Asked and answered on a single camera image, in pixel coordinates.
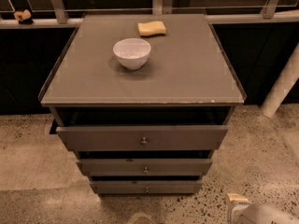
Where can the yellow sponge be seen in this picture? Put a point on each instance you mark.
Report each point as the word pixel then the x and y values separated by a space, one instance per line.
pixel 151 28

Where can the white ceramic bowl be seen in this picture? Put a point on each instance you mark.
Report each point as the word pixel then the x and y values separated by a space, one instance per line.
pixel 132 53

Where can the white diagonal pole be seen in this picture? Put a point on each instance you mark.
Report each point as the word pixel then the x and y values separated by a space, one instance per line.
pixel 286 80

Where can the grey bottom drawer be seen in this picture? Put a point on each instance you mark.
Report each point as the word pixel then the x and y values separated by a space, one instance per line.
pixel 146 187

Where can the grey top drawer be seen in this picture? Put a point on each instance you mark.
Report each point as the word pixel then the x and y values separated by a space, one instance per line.
pixel 133 138

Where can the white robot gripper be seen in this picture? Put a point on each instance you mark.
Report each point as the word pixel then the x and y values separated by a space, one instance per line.
pixel 261 215

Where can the metal window railing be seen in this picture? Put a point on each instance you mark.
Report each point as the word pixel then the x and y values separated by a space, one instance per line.
pixel 56 13

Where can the grey drawer cabinet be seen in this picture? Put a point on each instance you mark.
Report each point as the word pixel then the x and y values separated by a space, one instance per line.
pixel 186 81

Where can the grey drawer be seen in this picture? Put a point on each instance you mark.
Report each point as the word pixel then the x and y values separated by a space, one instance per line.
pixel 143 167
pixel 146 187
pixel 133 138

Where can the small yellow black object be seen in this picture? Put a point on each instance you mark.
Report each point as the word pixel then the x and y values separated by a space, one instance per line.
pixel 23 16

